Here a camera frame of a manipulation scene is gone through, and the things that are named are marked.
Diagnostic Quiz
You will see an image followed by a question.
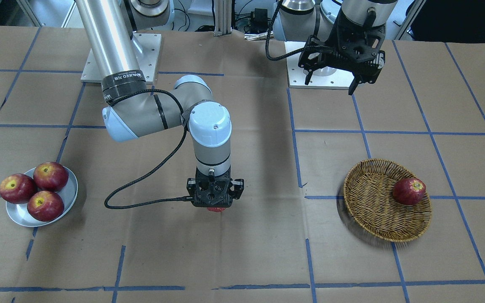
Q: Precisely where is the red yellow apple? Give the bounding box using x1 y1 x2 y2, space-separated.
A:
207 207 226 213

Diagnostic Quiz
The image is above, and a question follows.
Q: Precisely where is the woven wicker basket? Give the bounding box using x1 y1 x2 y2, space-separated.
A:
343 158 433 243

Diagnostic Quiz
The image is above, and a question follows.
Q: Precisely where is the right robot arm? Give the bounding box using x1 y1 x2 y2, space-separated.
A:
75 0 244 208

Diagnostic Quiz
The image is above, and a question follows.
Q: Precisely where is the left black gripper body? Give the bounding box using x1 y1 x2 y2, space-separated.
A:
298 8 385 82

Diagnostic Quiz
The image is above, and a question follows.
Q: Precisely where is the dark red apple in basket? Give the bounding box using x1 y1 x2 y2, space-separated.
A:
392 177 426 206

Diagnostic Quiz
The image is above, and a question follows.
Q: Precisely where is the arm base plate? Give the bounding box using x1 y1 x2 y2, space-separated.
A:
285 40 384 90
81 33 162 85

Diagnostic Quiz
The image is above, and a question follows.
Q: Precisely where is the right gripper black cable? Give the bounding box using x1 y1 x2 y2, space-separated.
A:
104 88 195 210

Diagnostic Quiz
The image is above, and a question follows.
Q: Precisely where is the red apple on plate near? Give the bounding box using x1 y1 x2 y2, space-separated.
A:
27 190 65 222

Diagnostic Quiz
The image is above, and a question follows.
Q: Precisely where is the light blue plate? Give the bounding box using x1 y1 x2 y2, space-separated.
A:
5 167 78 228

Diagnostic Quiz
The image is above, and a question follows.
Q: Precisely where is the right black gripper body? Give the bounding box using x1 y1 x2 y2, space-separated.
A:
186 167 245 208

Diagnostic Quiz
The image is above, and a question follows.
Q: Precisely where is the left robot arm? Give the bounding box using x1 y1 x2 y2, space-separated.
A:
265 0 397 95

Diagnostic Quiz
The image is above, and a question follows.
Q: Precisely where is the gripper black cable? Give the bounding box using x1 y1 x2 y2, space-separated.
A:
104 88 195 210
265 0 310 62

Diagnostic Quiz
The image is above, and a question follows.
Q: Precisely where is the aluminium frame post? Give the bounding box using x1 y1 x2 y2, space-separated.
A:
212 0 234 37

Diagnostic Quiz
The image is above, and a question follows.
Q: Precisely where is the red apple on plate far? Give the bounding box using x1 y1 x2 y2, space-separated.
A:
0 174 38 205

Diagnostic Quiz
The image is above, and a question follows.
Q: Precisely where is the red apple on plate side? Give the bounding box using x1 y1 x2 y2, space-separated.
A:
33 162 69 192

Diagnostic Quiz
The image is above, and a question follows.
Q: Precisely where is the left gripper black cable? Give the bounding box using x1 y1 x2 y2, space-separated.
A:
265 0 310 62

